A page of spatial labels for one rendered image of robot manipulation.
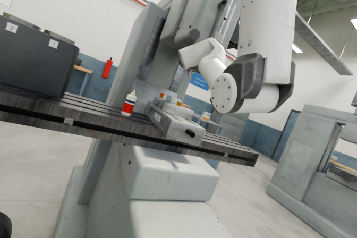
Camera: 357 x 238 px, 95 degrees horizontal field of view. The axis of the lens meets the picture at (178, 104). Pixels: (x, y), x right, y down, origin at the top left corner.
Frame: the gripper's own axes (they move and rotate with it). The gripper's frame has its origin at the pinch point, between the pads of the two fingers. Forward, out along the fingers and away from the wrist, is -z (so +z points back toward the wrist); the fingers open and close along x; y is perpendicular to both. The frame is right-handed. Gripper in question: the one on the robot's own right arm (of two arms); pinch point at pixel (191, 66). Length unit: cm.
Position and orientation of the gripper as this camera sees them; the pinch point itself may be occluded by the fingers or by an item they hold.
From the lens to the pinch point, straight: 79.1
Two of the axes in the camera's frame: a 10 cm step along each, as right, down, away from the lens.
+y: -3.5, 9.3, 0.4
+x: -9.4, -3.5, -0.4
